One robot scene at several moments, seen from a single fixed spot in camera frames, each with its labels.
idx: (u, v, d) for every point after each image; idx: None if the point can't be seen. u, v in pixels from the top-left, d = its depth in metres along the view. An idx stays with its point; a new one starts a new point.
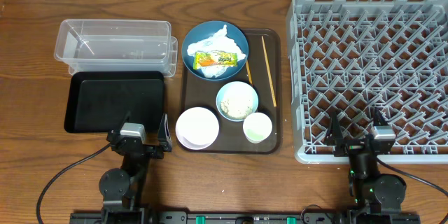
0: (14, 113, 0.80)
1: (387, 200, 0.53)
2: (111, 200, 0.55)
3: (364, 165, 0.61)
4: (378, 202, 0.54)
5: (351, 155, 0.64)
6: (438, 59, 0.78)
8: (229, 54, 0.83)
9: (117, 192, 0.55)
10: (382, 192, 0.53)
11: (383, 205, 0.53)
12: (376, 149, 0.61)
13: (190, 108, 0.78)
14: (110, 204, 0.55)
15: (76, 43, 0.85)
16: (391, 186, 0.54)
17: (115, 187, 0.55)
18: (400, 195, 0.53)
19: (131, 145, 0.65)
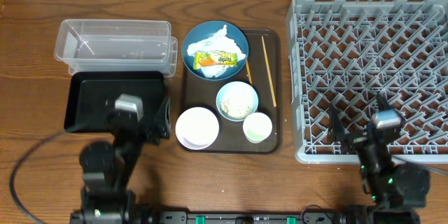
0: (13, 113, 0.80)
1: (411, 190, 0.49)
2: (91, 173, 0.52)
3: (372, 158, 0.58)
4: (400, 194, 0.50)
5: (358, 149, 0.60)
6: (438, 59, 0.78)
8: (229, 54, 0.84)
9: (99, 164, 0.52)
10: (404, 183, 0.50)
11: (406, 197, 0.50)
12: (381, 139, 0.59)
13: (190, 109, 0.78)
14: (87, 180, 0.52)
15: (76, 43, 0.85)
16: (414, 175, 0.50)
17: (95, 162, 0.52)
18: (424, 185, 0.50)
19: (125, 120, 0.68)
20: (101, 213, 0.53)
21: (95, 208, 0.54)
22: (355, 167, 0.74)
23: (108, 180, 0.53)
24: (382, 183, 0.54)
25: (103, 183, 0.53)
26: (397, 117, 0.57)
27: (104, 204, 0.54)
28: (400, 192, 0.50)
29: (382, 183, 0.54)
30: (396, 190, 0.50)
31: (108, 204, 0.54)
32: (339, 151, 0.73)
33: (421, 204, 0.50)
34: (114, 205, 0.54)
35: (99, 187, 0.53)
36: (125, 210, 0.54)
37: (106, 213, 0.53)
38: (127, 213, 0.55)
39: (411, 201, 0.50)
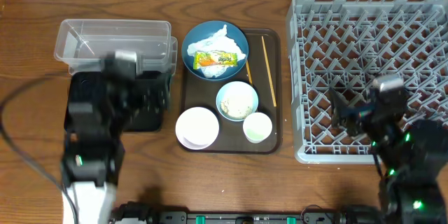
0: (13, 113, 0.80)
1: (431, 144, 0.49)
2: (78, 107, 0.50)
3: (381, 129, 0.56)
4: (419, 150, 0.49)
5: (365, 124, 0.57)
6: (438, 59, 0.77)
8: (229, 54, 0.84)
9: (89, 98, 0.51)
10: (421, 137, 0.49)
11: (428, 150, 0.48)
12: (388, 103, 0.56)
13: (186, 111, 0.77)
14: (75, 117, 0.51)
15: (76, 43, 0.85)
16: (430, 129, 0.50)
17: (90, 93, 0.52)
18: (444, 137, 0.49)
19: None
20: (82, 162, 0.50)
21: (77, 155, 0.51)
22: (355, 167, 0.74)
23: (99, 120, 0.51)
24: (400, 147, 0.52)
25: (94, 124, 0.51)
26: (399, 80, 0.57)
27: (87, 152, 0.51)
28: (419, 147, 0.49)
29: (400, 148, 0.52)
30: (416, 145, 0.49)
31: (91, 150, 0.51)
32: (339, 151, 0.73)
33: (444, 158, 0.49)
34: (95, 155, 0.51)
35: (86, 125, 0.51)
36: (110, 160, 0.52)
37: (87, 161, 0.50)
38: (113, 164, 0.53)
39: (434, 155, 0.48)
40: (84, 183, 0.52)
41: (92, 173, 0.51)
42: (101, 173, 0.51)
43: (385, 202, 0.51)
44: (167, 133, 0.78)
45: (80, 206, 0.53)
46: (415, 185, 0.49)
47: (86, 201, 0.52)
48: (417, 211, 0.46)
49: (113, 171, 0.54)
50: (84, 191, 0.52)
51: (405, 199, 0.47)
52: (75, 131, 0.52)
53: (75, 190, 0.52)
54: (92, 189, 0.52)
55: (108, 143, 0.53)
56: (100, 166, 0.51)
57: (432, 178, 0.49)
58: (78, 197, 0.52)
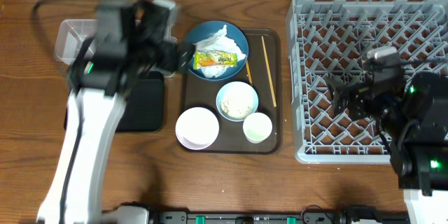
0: (13, 113, 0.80)
1: (436, 88, 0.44)
2: (100, 17, 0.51)
3: (381, 103, 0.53)
4: (425, 96, 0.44)
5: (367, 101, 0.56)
6: (437, 59, 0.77)
8: (229, 54, 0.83)
9: (113, 9, 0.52)
10: (425, 84, 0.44)
11: (435, 97, 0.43)
12: (386, 74, 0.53)
13: (186, 113, 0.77)
14: (98, 24, 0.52)
15: (76, 43, 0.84)
16: (435, 78, 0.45)
17: (120, 5, 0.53)
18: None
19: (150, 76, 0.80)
20: (91, 71, 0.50)
21: (89, 64, 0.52)
22: (355, 167, 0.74)
23: (118, 33, 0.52)
24: (407, 105, 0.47)
25: (113, 36, 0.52)
26: (393, 47, 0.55)
27: (101, 64, 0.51)
28: (425, 94, 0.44)
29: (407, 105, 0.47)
30: (421, 93, 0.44)
31: (102, 61, 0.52)
32: (339, 151, 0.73)
33: None
34: (106, 66, 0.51)
35: (103, 38, 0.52)
36: (120, 73, 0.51)
37: (98, 71, 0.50)
38: (124, 78, 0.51)
39: (443, 100, 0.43)
40: (94, 94, 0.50)
41: (103, 83, 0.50)
42: (110, 85, 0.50)
43: (395, 164, 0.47)
44: (167, 133, 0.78)
45: (85, 122, 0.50)
46: (423, 142, 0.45)
47: (92, 117, 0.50)
48: (435, 170, 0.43)
49: (123, 89, 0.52)
50: (92, 103, 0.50)
51: (418, 154, 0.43)
52: (96, 42, 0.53)
53: (85, 99, 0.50)
54: (102, 101, 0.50)
55: (122, 59, 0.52)
56: (112, 78, 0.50)
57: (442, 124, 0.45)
58: (85, 110, 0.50)
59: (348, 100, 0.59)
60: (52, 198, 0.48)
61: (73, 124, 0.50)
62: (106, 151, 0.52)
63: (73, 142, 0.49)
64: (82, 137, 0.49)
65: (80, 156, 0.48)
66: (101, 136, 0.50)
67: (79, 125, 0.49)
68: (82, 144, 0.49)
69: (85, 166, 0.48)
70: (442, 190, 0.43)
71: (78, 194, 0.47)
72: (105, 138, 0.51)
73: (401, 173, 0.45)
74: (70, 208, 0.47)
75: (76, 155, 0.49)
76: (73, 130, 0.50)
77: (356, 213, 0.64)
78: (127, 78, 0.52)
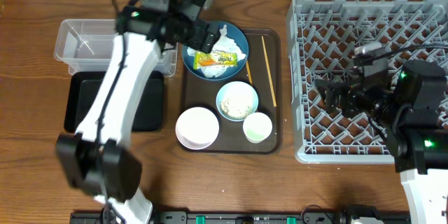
0: (13, 113, 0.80)
1: (424, 71, 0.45)
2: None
3: (372, 99, 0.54)
4: (414, 79, 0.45)
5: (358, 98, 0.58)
6: (438, 59, 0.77)
8: (229, 54, 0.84)
9: None
10: (414, 68, 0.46)
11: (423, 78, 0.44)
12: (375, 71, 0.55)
13: (186, 112, 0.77)
14: None
15: (76, 43, 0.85)
16: (424, 64, 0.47)
17: None
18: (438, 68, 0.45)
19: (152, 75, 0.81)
20: (138, 15, 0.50)
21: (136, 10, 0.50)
22: (355, 167, 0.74)
23: None
24: (400, 92, 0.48)
25: None
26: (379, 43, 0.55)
27: (145, 12, 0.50)
28: (414, 76, 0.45)
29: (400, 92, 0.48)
30: (411, 77, 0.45)
31: (148, 12, 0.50)
32: (339, 151, 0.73)
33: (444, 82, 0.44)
34: (152, 16, 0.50)
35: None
36: (162, 23, 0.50)
37: (143, 17, 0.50)
38: (164, 30, 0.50)
39: (431, 81, 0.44)
40: (138, 36, 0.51)
41: (147, 28, 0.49)
42: (152, 32, 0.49)
43: (390, 148, 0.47)
44: (167, 132, 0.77)
45: (128, 54, 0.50)
46: (417, 124, 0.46)
47: (134, 52, 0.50)
48: (430, 149, 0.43)
49: (161, 38, 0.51)
50: (134, 43, 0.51)
51: (411, 134, 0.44)
52: None
53: (128, 39, 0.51)
54: (142, 44, 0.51)
55: (164, 12, 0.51)
56: (152, 26, 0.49)
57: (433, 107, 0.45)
58: (129, 46, 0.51)
59: (340, 97, 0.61)
60: (89, 119, 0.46)
61: (116, 57, 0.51)
62: (138, 96, 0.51)
63: (115, 73, 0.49)
64: (122, 70, 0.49)
65: (120, 87, 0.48)
66: (138, 74, 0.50)
67: (122, 56, 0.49)
68: (122, 78, 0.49)
69: (124, 94, 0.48)
70: (439, 169, 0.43)
71: (115, 120, 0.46)
72: (142, 75, 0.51)
73: (397, 154, 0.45)
74: (107, 130, 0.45)
75: (117, 83, 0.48)
76: (117, 62, 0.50)
77: (356, 213, 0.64)
78: (164, 31, 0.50)
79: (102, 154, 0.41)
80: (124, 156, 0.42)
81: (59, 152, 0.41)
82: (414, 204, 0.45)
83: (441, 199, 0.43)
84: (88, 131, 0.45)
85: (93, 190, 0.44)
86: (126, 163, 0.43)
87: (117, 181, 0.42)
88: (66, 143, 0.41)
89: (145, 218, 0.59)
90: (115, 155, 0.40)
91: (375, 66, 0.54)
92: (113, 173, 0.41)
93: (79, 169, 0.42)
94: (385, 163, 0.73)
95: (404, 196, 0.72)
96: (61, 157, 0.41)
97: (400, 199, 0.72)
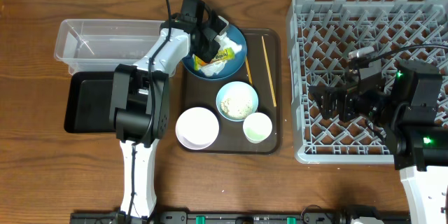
0: (12, 114, 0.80)
1: (421, 71, 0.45)
2: (189, 1, 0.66)
3: (370, 102, 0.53)
4: (411, 78, 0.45)
5: (355, 103, 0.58)
6: (438, 59, 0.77)
8: (225, 50, 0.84)
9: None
10: (411, 68, 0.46)
11: (421, 77, 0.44)
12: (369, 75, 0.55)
13: (185, 112, 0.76)
14: (184, 4, 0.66)
15: (76, 43, 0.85)
16: (421, 65, 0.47)
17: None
18: (433, 68, 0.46)
19: None
20: (178, 22, 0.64)
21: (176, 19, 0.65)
22: (355, 167, 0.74)
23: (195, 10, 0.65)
24: (397, 92, 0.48)
25: (192, 12, 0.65)
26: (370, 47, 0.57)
27: (182, 23, 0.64)
28: (411, 75, 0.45)
29: (398, 91, 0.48)
30: (408, 75, 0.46)
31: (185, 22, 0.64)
32: (339, 151, 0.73)
33: (441, 81, 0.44)
34: (188, 24, 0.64)
35: (189, 13, 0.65)
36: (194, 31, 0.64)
37: (182, 24, 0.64)
38: (194, 36, 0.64)
39: (427, 79, 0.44)
40: (178, 30, 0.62)
41: (184, 29, 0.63)
42: (188, 31, 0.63)
43: (388, 144, 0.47)
44: (168, 132, 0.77)
45: (172, 34, 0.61)
46: (416, 122, 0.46)
47: (179, 36, 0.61)
48: (428, 146, 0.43)
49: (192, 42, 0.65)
50: (178, 30, 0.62)
51: (411, 131, 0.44)
52: (179, 12, 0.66)
53: (172, 29, 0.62)
54: (182, 32, 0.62)
55: (194, 24, 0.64)
56: (187, 29, 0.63)
57: (431, 104, 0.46)
58: (174, 31, 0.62)
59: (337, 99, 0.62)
60: (141, 60, 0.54)
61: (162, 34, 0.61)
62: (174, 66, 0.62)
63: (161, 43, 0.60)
64: (167, 43, 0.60)
65: (165, 52, 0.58)
66: (178, 48, 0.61)
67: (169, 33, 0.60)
68: (167, 47, 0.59)
69: (169, 56, 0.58)
70: (438, 166, 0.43)
71: (163, 65, 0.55)
72: (178, 54, 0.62)
73: (396, 152, 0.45)
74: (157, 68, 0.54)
75: (163, 50, 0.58)
76: (162, 38, 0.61)
77: (355, 213, 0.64)
78: (194, 38, 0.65)
79: (154, 80, 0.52)
80: (166, 88, 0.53)
81: (118, 76, 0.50)
82: (414, 201, 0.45)
83: (440, 196, 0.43)
84: (141, 66, 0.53)
85: (130, 124, 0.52)
86: (165, 97, 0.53)
87: (157, 110, 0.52)
88: (124, 70, 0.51)
89: (150, 206, 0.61)
90: (163, 81, 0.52)
91: (371, 68, 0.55)
92: (159, 98, 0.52)
93: (127, 96, 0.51)
94: (385, 164, 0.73)
95: (404, 196, 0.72)
96: (118, 81, 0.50)
97: (400, 199, 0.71)
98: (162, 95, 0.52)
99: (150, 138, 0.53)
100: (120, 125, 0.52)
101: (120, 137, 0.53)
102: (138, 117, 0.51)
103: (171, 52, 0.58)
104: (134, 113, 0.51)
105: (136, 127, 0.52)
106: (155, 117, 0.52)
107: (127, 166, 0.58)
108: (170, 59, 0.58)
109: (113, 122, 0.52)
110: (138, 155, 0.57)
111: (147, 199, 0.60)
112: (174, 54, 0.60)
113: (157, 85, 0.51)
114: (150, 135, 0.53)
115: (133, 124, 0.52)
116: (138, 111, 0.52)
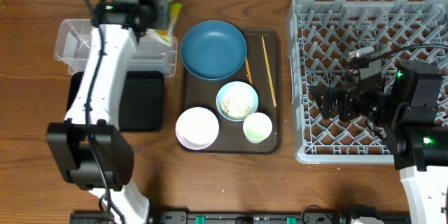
0: (12, 114, 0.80)
1: (421, 71, 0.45)
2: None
3: (370, 103, 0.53)
4: (413, 78, 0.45)
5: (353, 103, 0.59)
6: (438, 59, 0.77)
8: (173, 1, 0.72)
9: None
10: (411, 68, 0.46)
11: (421, 77, 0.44)
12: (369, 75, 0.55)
13: (185, 113, 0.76)
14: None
15: (75, 43, 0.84)
16: (421, 66, 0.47)
17: None
18: (433, 69, 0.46)
19: (145, 87, 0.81)
20: (111, 8, 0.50)
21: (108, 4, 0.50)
22: (354, 167, 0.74)
23: None
24: (397, 92, 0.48)
25: None
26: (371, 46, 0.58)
27: (116, 10, 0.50)
28: (411, 75, 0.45)
29: (399, 92, 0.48)
30: (408, 75, 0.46)
31: (121, 8, 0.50)
32: (339, 151, 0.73)
33: (442, 81, 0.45)
34: (124, 10, 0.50)
35: None
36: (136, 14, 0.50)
37: (117, 10, 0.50)
38: (138, 20, 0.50)
39: (428, 79, 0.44)
40: (115, 25, 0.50)
41: (122, 19, 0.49)
42: (127, 23, 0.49)
43: (388, 145, 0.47)
44: (168, 133, 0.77)
45: (107, 43, 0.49)
46: (416, 122, 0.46)
47: (116, 42, 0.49)
48: (428, 146, 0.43)
49: (136, 29, 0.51)
50: (113, 31, 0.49)
51: (411, 132, 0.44)
52: None
53: (105, 27, 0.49)
54: (118, 31, 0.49)
55: (134, 8, 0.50)
56: (127, 19, 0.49)
57: (431, 104, 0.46)
58: (108, 34, 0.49)
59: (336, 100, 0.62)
60: (77, 104, 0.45)
61: (94, 45, 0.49)
62: (120, 87, 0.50)
63: (94, 61, 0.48)
64: (103, 59, 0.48)
65: (102, 79, 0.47)
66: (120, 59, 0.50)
67: (101, 45, 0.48)
68: (103, 68, 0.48)
69: (107, 83, 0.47)
70: (438, 166, 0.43)
71: (103, 108, 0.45)
72: (122, 66, 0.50)
73: (397, 152, 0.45)
74: (95, 117, 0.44)
75: (100, 73, 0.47)
76: (96, 52, 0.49)
77: (355, 212, 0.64)
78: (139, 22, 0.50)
79: (94, 136, 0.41)
80: (115, 137, 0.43)
81: (51, 140, 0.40)
82: (414, 201, 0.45)
83: (440, 196, 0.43)
84: (75, 115, 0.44)
85: (88, 179, 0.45)
86: (117, 145, 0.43)
87: (111, 162, 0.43)
88: (57, 129, 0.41)
89: (143, 215, 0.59)
90: (106, 134, 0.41)
91: (371, 68, 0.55)
92: (107, 153, 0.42)
93: (72, 157, 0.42)
94: (385, 164, 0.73)
95: (404, 197, 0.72)
96: (53, 145, 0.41)
97: (399, 198, 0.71)
98: (112, 148, 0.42)
99: (115, 185, 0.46)
100: (78, 181, 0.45)
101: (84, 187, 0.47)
102: (94, 171, 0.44)
103: (111, 75, 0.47)
104: (88, 168, 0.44)
105: (94, 180, 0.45)
106: (110, 167, 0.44)
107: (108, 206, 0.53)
108: (110, 80, 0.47)
109: (69, 180, 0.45)
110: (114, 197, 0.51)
111: (136, 212, 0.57)
112: (116, 73, 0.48)
113: (99, 142, 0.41)
114: (113, 183, 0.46)
115: (90, 179, 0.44)
116: (92, 164, 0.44)
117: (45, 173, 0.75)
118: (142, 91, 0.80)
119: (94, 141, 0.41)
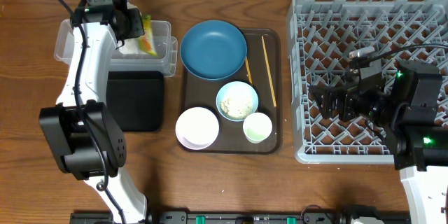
0: (12, 114, 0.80)
1: (421, 71, 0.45)
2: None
3: (370, 102, 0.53)
4: (413, 78, 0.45)
5: (353, 103, 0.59)
6: (438, 59, 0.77)
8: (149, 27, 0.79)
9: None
10: (412, 68, 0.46)
11: (421, 77, 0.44)
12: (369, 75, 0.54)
13: (185, 112, 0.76)
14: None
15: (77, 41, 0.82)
16: (421, 66, 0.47)
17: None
18: (434, 70, 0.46)
19: (146, 87, 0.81)
20: (89, 10, 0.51)
21: (86, 8, 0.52)
22: (354, 167, 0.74)
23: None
24: (397, 92, 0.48)
25: None
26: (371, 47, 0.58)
27: (93, 12, 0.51)
28: (411, 75, 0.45)
29: (400, 90, 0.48)
30: (408, 75, 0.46)
31: (96, 10, 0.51)
32: (339, 151, 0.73)
33: (442, 81, 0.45)
34: (100, 12, 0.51)
35: None
36: (113, 13, 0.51)
37: (94, 12, 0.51)
38: (115, 20, 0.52)
39: (428, 79, 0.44)
40: (94, 24, 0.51)
41: (99, 19, 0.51)
42: (105, 20, 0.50)
43: (389, 145, 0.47)
44: (168, 133, 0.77)
45: (89, 38, 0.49)
46: (416, 122, 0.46)
47: (96, 35, 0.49)
48: (428, 146, 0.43)
49: (113, 29, 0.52)
50: (93, 27, 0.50)
51: (411, 132, 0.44)
52: None
53: (85, 26, 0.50)
54: (98, 26, 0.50)
55: (110, 8, 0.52)
56: (104, 17, 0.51)
57: (431, 104, 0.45)
58: (89, 31, 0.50)
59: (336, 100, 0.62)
60: (66, 92, 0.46)
61: (76, 40, 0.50)
62: (105, 79, 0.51)
63: (78, 54, 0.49)
64: (86, 51, 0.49)
65: (87, 69, 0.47)
66: (103, 52, 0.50)
67: (84, 38, 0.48)
68: (88, 59, 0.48)
69: (92, 73, 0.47)
70: (438, 166, 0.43)
71: (91, 91, 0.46)
72: (104, 59, 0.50)
73: (397, 152, 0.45)
74: (85, 97, 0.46)
75: (85, 64, 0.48)
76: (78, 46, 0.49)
77: (355, 213, 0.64)
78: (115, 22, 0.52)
79: (86, 113, 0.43)
80: (106, 115, 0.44)
81: (45, 122, 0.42)
82: (414, 201, 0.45)
83: (440, 196, 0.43)
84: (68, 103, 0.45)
85: (84, 164, 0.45)
86: (109, 124, 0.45)
87: (105, 141, 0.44)
88: (49, 113, 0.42)
89: (143, 213, 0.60)
90: (98, 111, 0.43)
91: (372, 68, 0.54)
92: (99, 131, 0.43)
93: (66, 141, 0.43)
94: (385, 163, 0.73)
95: (404, 197, 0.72)
96: (47, 128, 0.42)
97: (399, 198, 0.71)
98: (105, 124, 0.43)
99: (111, 169, 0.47)
100: (73, 169, 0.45)
101: (80, 178, 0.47)
102: (88, 155, 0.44)
103: (95, 66, 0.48)
104: (82, 152, 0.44)
105: (90, 164, 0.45)
106: (105, 148, 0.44)
107: (104, 197, 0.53)
108: (96, 71, 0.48)
109: (64, 169, 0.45)
110: (110, 187, 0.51)
111: (136, 209, 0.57)
112: (99, 63, 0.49)
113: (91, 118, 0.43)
114: (109, 166, 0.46)
115: (85, 164, 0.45)
116: (86, 147, 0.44)
117: (45, 174, 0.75)
118: (143, 90, 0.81)
119: (87, 120, 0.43)
